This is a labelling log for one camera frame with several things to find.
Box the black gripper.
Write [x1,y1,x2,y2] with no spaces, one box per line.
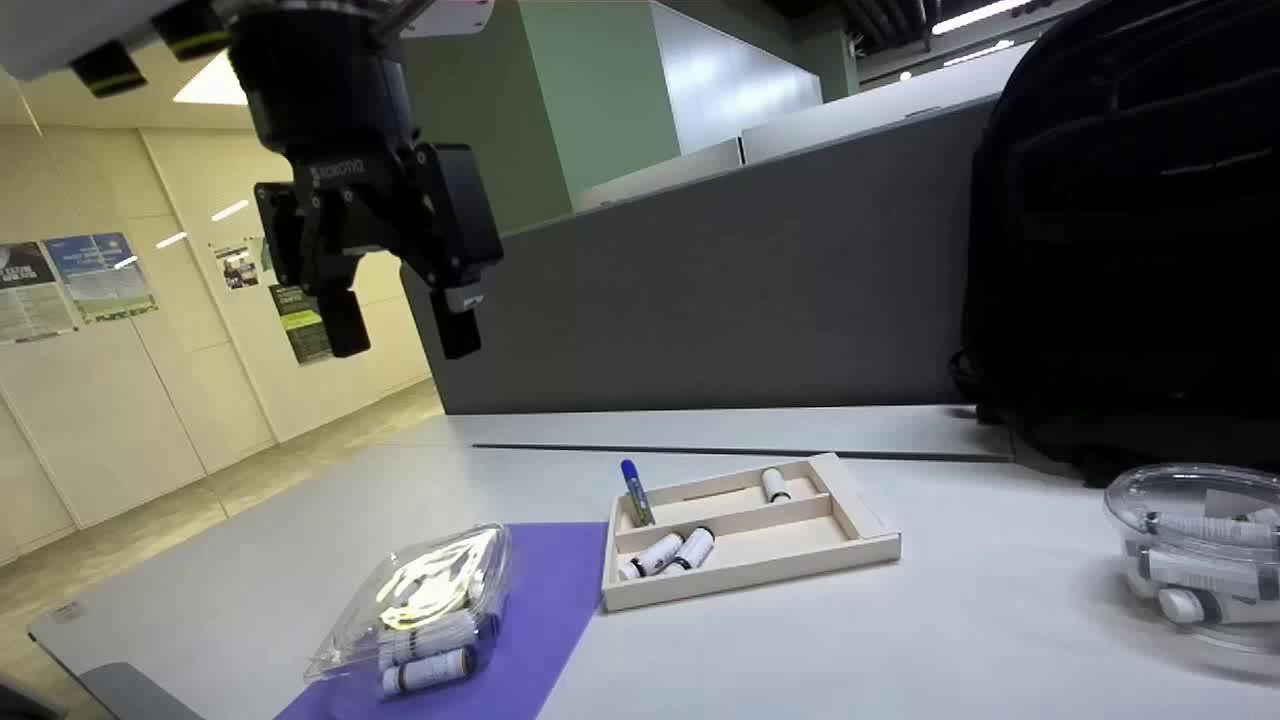
[229,0,509,364]

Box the blue capped pen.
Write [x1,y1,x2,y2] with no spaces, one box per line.
[616,456,661,527]

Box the clear plastic box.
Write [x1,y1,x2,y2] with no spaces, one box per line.
[305,520,519,686]

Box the ceiling light panel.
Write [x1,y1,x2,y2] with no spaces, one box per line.
[169,49,258,113]

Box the green pillar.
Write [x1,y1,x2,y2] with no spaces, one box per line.
[516,0,689,231]

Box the white cylinder black band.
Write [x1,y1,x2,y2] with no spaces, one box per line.
[378,609,483,669]
[380,643,483,700]

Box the grey partition panel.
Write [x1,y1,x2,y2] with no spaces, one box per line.
[399,120,999,422]

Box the purple cloth mat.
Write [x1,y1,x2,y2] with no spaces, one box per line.
[271,520,611,720]

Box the wooden divided tray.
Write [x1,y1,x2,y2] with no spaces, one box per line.
[598,449,906,618]

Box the black backpack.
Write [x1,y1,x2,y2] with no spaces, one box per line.
[951,0,1280,489]

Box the small white cylinder in bowl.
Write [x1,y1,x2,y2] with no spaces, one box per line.
[1155,586,1225,632]

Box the white block in bowl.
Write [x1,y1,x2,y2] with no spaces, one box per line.
[1140,541,1271,609]

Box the clear glass bowl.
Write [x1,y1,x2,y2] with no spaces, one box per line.
[1101,461,1280,686]

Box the dark green wall poster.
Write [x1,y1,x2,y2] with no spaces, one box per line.
[270,275,342,368]

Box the small photo wall poster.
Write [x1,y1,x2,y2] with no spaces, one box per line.
[212,244,266,294]

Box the coiled white cable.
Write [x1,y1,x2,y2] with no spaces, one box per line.
[371,527,504,638]

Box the blue green wall poster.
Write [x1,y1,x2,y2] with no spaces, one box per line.
[41,228,162,330]

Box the grey wall poster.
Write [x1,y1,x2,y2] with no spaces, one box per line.
[0,239,82,349]

